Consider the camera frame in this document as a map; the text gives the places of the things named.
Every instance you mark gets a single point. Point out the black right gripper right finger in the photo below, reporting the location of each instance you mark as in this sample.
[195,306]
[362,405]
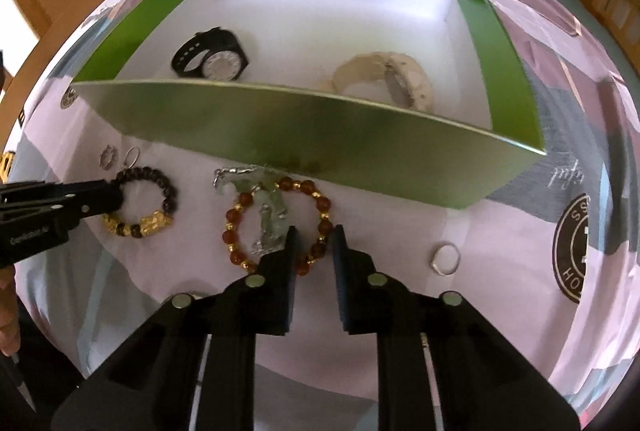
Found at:
[373,303]

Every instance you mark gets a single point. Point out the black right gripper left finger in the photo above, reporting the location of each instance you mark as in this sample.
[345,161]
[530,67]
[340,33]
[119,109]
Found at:
[257,304]

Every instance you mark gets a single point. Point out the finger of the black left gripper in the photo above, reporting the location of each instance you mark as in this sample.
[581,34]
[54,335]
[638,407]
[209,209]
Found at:
[38,216]

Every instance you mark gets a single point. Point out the white wrist watch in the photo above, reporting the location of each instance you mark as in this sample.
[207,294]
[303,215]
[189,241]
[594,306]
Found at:
[406,82]

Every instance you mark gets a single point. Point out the black wrist watch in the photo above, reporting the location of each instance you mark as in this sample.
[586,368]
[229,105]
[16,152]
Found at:
[214,55]

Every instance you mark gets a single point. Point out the person's left hand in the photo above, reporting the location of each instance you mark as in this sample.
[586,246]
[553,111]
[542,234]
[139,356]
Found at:
[10,339]

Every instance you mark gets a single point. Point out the silver bangle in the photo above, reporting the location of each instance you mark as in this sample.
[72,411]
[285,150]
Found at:
[181,300]

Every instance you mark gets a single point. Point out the small silver flower earring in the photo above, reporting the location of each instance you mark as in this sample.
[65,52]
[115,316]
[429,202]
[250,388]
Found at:
[108,157]

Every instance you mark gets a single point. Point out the green cardboard box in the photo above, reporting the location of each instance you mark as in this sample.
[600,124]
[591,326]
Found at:
[483,132]

